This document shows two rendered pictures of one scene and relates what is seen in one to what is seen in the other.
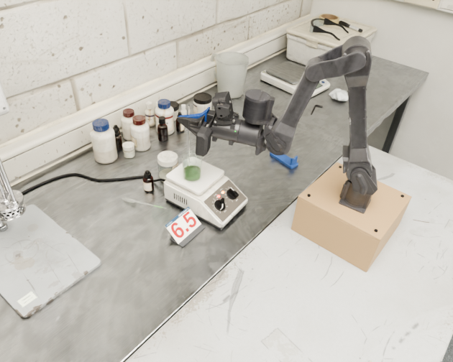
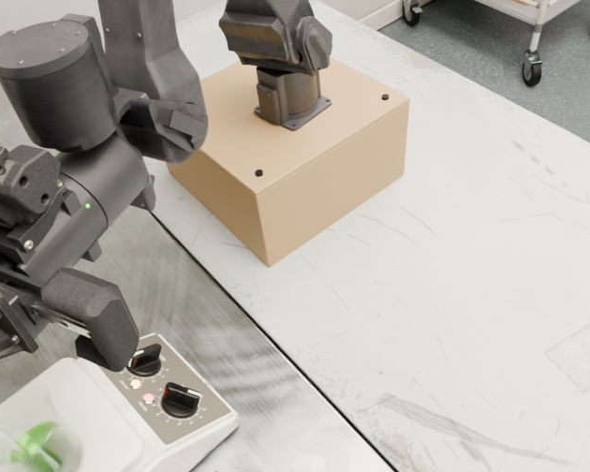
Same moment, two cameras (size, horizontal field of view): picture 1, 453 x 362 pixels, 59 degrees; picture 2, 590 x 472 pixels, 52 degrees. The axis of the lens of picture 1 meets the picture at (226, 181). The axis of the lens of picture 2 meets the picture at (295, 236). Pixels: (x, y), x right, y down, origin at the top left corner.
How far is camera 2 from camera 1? 67 cm
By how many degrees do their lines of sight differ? 50
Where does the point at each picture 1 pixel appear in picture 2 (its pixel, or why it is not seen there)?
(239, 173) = not seen: hidden behind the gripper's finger
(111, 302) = not seen: outside the picture
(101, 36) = not seen: outside the picture
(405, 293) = (451, 138)
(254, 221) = (225, 339)
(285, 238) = (294, 283)
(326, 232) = (330, 192)
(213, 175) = (74, 392)
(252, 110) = (89, 93)
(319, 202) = (287, 160)
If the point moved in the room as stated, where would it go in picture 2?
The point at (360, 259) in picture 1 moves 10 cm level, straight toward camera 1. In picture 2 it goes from (391, 166) to (465, 201)
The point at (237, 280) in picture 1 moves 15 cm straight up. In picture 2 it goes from (414, 413) to (429, 326)
